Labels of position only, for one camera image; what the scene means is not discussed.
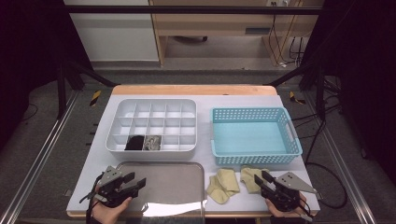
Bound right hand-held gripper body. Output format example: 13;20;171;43
263;171;319;213

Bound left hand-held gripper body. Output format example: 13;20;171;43
92;165;138;209

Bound black sock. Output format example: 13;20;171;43
124;133;146;151

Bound translucent grey box lid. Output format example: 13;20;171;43
116;161;208;224

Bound grey sock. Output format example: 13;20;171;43
142;134;163;151

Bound blue plastic basket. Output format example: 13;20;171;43
210;106;304;166

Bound white compartment storage box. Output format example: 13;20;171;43
105;98;198;162

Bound person's right hand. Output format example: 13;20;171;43
264;192;308;218

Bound person's left hand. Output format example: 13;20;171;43
91;196;134;224

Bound yellow black tape strip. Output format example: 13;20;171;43
89;90;103;107
289;90;307;106

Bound black metal stand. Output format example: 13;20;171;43
55;58;119;121
264;59;329;122

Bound white cabinet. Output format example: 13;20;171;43
63;0;160;63

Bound black curtain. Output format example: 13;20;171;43
0;0;92;150
298;0;396;188

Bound wooden desk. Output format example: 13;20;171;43
148;0;325;67

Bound left hand-held gripper black cable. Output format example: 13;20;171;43
78;173;105;224

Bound hand-held gripper black cable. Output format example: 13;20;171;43
78;173;105;224
298;161;348;224

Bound black floor cables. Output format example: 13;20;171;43
291;74;344;163

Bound right hand-held gripper black cable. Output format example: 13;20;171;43
298;161;348;224

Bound aluminium floor rail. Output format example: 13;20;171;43
0;89;81;224
303;90;379;224

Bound yellow cable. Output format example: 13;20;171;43
267;0;301;67

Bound black hanging cables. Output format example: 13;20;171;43
289;35;305;63

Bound black horizontal frame bar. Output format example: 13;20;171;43
64;5;323;16

